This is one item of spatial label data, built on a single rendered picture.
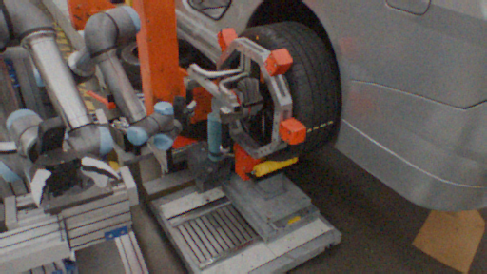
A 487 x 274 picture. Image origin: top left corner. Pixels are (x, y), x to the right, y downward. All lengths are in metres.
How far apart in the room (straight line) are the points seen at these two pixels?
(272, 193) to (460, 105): 1.23
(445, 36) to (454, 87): 0.15
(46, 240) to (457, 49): 1.40
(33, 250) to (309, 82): 1.17
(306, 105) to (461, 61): 0.62
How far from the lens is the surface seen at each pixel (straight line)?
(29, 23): 1.17
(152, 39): 2.00
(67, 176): 0.88
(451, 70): 1.34
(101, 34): 1.47
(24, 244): 1.45
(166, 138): 1.61
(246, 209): 2.24
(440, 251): 2.55
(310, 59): 1.69
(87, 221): 1.55
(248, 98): 1.57
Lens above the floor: 1.73
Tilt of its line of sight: 34 degrees down
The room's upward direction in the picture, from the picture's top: 2 degrees clockwise
